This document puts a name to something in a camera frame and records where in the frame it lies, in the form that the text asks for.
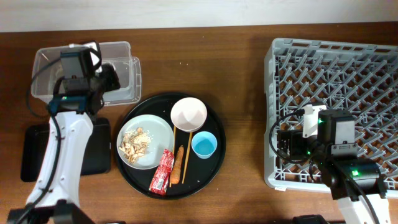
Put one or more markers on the right wooden chopstick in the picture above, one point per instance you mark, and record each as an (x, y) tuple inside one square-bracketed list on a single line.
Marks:
[(187, 157)]

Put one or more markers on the wooden chopstick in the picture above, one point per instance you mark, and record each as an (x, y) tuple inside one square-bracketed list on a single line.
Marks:
[(173, 152), (187, 157)]

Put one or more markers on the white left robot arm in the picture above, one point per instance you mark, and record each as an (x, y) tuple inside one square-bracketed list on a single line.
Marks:
[(77, 97)]

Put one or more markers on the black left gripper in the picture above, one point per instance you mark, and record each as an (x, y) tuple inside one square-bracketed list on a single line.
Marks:
[(109, 73)]

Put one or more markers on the peanut shells and rice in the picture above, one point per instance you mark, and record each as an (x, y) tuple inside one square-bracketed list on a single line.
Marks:
[(134, 144)]

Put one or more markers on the black rectangular tray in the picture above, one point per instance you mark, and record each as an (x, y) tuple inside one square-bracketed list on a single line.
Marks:
[(97, 158)]

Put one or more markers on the grey plate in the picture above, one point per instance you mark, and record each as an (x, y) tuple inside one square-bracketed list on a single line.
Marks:
[(162, 138)]

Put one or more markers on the red snack wrapper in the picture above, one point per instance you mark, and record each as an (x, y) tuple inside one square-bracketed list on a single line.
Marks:
[(160, 179)]

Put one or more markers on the round black serving tray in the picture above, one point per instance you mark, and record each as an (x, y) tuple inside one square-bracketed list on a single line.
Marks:
[(200, 171)]

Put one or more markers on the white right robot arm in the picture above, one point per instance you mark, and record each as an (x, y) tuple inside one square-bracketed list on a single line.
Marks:
[(355, 183)]

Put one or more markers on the orange carrot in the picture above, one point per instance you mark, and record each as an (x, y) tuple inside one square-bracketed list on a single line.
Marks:
[(176, 171)]

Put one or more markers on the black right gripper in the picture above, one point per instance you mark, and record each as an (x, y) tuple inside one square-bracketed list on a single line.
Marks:
[(295, 137)]

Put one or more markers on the clear plastic waste bin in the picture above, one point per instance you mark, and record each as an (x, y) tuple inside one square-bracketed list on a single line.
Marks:
[(75, 64)]

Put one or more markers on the grey dishwasher rack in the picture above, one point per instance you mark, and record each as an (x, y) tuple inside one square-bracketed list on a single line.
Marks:
[(360, 78)]

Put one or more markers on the light blue cup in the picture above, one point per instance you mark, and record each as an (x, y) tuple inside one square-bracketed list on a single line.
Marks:
[(204, 144)]

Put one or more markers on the left wooden chopstick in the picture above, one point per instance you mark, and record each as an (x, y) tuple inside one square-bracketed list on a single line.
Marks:
[(173, 152)]

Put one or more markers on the pink bowl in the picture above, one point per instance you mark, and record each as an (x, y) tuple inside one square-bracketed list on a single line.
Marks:
[(188, 114)]

